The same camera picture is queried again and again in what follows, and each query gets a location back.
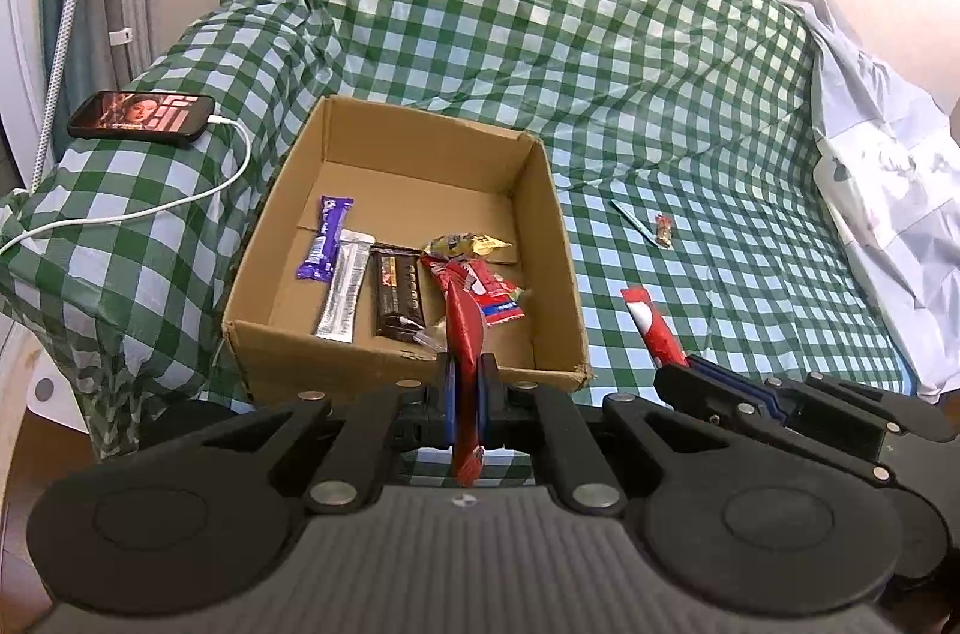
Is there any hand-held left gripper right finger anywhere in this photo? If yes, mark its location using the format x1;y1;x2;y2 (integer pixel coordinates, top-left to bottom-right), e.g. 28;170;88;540
480;354;751;516

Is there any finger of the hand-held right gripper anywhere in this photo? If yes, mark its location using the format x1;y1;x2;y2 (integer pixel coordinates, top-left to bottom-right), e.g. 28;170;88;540
686;355;955;441
654;364;898;489

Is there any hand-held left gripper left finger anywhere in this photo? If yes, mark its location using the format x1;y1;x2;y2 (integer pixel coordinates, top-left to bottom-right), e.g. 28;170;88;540
180;354;461;515

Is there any glossy red snack packet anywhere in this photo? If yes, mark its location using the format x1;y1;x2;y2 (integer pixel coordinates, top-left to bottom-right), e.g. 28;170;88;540
442;259;490;489

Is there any red snack packet blue end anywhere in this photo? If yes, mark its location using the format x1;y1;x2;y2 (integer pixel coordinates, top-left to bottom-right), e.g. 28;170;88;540
420;255;530;328

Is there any dark brown snack bar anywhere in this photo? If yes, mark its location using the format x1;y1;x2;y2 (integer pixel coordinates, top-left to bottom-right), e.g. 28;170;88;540
371;245;429;343

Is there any red snack packet white print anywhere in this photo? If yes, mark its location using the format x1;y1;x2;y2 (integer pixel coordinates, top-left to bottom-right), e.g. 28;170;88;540
621;285;688;369

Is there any gold snack packet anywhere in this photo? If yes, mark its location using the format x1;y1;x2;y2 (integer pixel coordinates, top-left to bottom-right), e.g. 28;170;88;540
421;232;513;261

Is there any silver snack bar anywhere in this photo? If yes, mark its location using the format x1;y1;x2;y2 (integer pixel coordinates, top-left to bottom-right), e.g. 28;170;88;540
313;231;377;343

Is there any purple snack bar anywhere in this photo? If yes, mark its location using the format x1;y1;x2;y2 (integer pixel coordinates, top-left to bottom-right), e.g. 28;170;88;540
298;195;354;283

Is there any brown cardboard box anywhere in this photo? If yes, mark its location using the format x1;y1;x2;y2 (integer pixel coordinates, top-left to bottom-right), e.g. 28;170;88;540
221;95;593;407

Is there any light blue snack strip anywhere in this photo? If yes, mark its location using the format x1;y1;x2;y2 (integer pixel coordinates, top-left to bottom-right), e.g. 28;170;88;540
609;200;658;246

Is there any pale blue bed sheet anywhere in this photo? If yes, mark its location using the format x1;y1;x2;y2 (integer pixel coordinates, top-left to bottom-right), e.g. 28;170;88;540
771;0;960;404

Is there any green checked blanket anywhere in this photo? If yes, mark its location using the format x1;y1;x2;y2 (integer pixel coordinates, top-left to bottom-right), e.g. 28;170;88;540
0;0;925;486

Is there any black smartphone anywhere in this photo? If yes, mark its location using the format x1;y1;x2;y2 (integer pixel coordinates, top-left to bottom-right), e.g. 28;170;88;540
67;89;219;147

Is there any white charging cable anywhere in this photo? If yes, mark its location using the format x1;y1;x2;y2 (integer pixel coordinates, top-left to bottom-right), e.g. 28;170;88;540
0;113;253;257

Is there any white braided hose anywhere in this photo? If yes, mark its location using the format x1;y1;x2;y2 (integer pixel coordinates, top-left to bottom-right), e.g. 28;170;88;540
28;0;99;194

